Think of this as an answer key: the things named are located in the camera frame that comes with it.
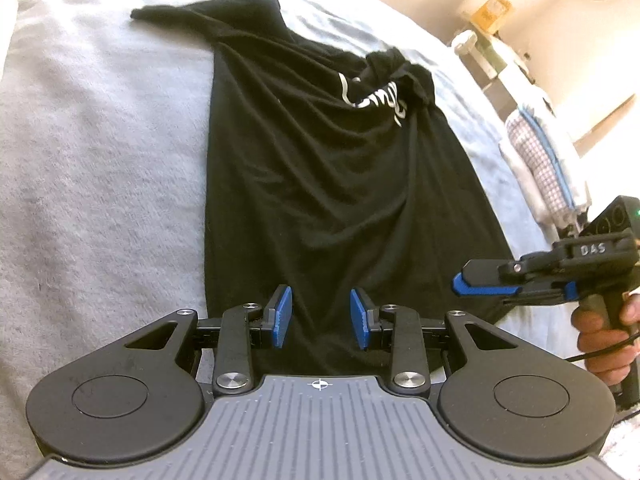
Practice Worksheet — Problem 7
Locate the black printed t-shirt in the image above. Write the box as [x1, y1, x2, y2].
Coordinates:
[131, 0, 516, 376]

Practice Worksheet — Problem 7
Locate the folded white garment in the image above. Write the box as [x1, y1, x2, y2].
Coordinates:
[515, 80, 594, 213]

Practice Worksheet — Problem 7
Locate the stack of folded clothes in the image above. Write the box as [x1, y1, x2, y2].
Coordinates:
[505, 109, 570, 212]

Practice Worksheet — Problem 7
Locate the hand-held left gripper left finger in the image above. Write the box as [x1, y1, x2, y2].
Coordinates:
[125, 285, 293, 396]

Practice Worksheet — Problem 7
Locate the white bedpost finial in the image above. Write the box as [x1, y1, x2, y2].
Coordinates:
[452, 30, 479, 57]

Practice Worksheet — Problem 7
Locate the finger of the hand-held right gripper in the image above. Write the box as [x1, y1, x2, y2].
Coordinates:
[451, 259, 526, 297]

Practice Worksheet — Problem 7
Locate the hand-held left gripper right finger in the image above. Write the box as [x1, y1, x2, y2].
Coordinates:
[350, 287, 518, 396]

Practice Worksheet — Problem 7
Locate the folded light blue garment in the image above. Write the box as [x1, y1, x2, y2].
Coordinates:
[521, 107, 577, 208]

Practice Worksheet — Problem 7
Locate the yellow box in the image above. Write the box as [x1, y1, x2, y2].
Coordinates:
[472, 0, 514, 31]

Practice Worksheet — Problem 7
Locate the person's right hand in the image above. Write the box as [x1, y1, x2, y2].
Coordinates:
[572, 290, 640, 388]

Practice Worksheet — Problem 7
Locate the folded cream garment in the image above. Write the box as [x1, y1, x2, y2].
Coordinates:
[499, 139, 551, 233]

